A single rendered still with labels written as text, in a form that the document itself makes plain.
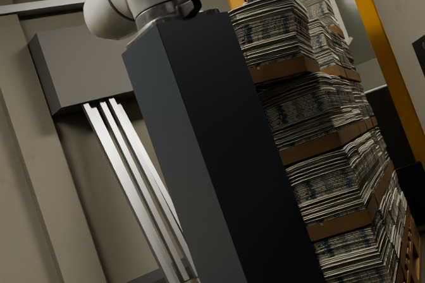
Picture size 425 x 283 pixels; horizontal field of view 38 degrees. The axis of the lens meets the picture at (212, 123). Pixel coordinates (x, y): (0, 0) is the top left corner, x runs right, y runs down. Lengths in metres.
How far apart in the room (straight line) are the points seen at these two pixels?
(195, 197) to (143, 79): 0.30
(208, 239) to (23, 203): 3.47
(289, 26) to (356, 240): 0.62
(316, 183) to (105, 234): 3.33
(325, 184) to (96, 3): 0.80
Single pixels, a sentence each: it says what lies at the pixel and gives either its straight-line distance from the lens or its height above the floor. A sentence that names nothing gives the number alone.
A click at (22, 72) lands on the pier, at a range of 4.91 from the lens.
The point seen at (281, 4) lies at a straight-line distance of 1.76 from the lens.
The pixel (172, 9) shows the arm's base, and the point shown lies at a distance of 1.43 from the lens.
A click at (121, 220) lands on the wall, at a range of 5.01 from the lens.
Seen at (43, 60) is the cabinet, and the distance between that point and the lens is 4.78.
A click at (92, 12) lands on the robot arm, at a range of 1.66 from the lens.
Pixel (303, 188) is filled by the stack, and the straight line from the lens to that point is 1.79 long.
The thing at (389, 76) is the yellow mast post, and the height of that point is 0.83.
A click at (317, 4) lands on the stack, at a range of 2.97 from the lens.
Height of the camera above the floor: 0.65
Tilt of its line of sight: 4 degrees up
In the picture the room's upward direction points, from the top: 20 degrees counter-clockwise
